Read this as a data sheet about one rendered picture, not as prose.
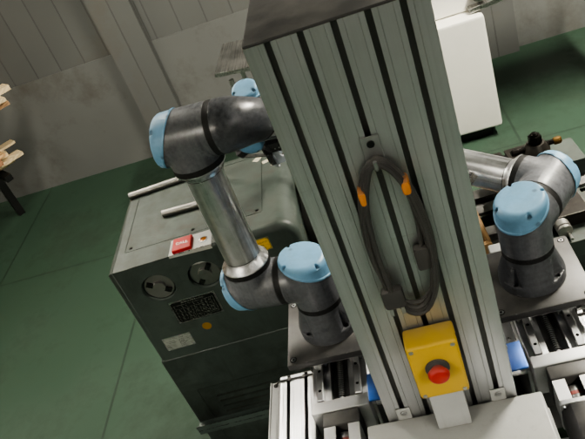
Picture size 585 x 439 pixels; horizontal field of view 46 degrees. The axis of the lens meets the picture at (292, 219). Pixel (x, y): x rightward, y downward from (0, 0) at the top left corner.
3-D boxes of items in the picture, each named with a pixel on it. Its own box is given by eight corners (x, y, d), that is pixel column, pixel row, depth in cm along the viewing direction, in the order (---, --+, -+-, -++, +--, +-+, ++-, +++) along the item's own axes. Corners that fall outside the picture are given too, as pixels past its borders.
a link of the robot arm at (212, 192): (291, 314, 161) (201, 114, 132) (232, 323, 165) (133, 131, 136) (297, 281, 170) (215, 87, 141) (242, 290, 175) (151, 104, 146)
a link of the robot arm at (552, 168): (561, 232, 154) (362, 179, 187) (586, 192, 162) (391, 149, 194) (561, 190, 147) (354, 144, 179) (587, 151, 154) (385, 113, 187)
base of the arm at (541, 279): (575, 288, 152) (571, 255, 147) (507, 304, 155) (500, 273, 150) (554, 246, 165) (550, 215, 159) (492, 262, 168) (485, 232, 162)
